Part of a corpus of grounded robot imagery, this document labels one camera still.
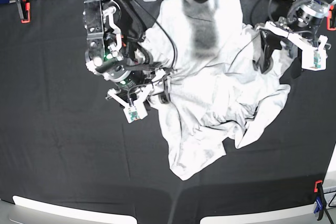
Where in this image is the white t-shirt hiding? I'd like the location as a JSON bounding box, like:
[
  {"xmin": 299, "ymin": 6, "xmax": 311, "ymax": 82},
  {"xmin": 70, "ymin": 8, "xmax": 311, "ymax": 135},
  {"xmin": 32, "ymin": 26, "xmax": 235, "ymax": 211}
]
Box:
[{"xmin": 142, "ymin": 0, "xmax": 294, "ymax": 180}]

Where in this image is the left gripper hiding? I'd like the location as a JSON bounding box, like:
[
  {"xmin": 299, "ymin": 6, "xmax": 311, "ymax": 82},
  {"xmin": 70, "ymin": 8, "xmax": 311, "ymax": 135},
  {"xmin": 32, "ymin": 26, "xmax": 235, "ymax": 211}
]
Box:
[{"xmin": 255, "ymin": 21, "xmax": 328, "ymax": 73}]

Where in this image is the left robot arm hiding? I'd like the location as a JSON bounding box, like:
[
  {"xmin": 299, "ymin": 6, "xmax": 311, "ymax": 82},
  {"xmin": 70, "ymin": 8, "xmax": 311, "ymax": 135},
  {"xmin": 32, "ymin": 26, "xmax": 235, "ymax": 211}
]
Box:
[{"xmin": 256, "ymin": 0, "xmax": 335, "ymax": 73}]

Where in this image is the black table cloth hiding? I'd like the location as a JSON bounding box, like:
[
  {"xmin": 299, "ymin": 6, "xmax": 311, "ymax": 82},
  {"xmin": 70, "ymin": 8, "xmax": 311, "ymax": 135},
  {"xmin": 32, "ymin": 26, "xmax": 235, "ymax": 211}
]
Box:
[{"xmin": 1, "ymin": 0, "xmax": 335, "ymax": 223}]

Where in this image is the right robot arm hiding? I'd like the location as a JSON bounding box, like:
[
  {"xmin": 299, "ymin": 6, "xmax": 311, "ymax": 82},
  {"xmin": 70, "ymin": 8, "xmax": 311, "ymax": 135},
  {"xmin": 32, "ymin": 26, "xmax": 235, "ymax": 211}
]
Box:
[{"xmin": 83, "ymin": 0, "xmax": 170, "ymax": 107}]

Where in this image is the red clamp far left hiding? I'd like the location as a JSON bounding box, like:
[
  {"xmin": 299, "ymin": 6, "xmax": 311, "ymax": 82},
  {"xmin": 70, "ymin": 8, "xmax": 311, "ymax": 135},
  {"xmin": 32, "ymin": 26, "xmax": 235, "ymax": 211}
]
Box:
[{"xmin": 15, "ymin": 0, "xmax": 30, "ymax": 24}]

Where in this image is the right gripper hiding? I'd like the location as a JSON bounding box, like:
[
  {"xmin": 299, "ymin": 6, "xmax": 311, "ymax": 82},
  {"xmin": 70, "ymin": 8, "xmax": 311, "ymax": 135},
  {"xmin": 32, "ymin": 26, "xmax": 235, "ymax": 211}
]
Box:
[{"xmin": 106, "ymin": 68, "xmax": 171, "ymax": 105}]

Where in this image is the red clamp far right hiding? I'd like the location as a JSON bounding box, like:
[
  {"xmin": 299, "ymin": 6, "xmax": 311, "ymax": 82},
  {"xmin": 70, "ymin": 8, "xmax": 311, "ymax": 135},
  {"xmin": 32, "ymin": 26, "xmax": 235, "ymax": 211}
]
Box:
[{"xmin": 327, "ymin": 5, "xmax": 336, "ymax": 31}]

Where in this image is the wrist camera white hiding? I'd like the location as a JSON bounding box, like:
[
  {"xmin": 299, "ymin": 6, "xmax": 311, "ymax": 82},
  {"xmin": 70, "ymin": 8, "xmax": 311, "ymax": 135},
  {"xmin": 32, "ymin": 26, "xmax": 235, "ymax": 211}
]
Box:
[
  {"xmin": 301, "ymin": 49, "xmax": 327, "ymax": 71},
  {"xmin": 123, "ymin": 101, "xmax": 148, "ymax": 123}
]

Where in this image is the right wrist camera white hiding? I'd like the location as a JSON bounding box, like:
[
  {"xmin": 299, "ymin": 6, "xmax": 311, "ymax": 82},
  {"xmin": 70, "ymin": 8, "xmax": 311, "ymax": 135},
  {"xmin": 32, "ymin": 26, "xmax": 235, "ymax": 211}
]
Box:
[{"xmin": 123, "ymin": 101, "xmax": 148, "ymax": 123}]

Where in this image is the red blue clamp near right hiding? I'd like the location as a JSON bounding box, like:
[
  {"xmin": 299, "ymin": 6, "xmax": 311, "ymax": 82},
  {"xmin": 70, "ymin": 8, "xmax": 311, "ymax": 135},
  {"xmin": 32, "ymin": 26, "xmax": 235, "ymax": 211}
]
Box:
[{"xmin": 313, "ymin": 180, "xmax": 326, "ymax": 221}]

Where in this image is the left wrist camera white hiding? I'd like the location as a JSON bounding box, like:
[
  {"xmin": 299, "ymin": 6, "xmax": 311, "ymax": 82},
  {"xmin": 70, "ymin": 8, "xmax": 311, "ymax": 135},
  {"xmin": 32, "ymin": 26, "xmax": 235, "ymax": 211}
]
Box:
[{"xmin": 301, "ymin": 49, "xmax": 327, "ymax": 71}]

